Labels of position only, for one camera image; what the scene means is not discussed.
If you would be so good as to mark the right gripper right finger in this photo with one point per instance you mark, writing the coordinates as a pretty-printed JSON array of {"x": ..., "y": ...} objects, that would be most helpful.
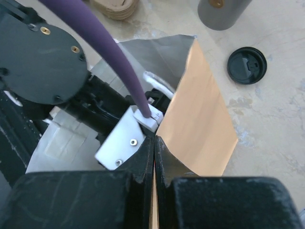
[{"x": 189, "y": 201}]

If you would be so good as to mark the brown paper bag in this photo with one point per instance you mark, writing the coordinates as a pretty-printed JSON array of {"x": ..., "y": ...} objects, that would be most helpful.
[{"x": 196, "y": 128}]

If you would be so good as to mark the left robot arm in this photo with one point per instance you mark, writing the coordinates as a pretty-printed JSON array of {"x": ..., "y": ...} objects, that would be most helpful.
[{"x": 42, "y": 67}]

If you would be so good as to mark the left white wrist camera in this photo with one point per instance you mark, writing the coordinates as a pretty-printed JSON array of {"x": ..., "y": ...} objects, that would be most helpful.
[{"x": 127, "y": 137}]

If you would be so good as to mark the grey straw holder cup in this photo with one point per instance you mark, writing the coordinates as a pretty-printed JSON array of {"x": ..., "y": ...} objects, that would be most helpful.
[{"x": 220, "y": 15}]

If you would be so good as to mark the brown cardboard cup carrier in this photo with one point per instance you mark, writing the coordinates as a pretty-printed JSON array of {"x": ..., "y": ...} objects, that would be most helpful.
[{"x": 116, "y": 9}]

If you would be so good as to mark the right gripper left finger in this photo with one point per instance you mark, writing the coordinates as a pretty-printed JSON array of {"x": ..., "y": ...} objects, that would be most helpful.
[{"x": 117, "y": 199}]

